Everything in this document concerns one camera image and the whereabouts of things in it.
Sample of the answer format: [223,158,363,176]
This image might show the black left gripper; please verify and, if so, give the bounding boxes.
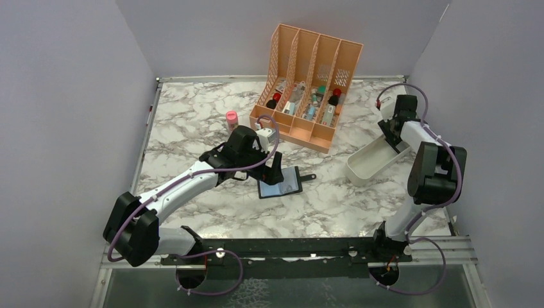
[237,142,284,185]

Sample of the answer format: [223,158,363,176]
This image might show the black leather card holder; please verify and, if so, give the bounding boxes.
[257,166,317,199]

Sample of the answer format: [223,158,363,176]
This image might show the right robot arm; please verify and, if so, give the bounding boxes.
[370,94,467,261]

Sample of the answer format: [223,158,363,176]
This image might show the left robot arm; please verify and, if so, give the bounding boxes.
[103,126,284,267]

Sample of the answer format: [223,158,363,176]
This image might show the pink cartoon bottle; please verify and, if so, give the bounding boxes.
[225,110,239,132]

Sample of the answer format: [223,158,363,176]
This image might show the white plastic tray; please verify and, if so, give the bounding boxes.
[343,135,412,187]

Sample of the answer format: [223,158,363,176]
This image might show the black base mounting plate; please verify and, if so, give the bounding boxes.
[160,237,412,279]

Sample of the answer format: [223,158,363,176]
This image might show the teal cap tube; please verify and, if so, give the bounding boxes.
[310,85,326,108]

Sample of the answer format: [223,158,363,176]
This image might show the peach desk organizer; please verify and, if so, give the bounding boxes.
[250,24,364,153]

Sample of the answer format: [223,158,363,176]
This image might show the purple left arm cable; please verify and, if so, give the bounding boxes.
[106,114,282,297]

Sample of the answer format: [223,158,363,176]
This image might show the aluminium table frame rail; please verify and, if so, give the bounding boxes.
[92,236,489,307]

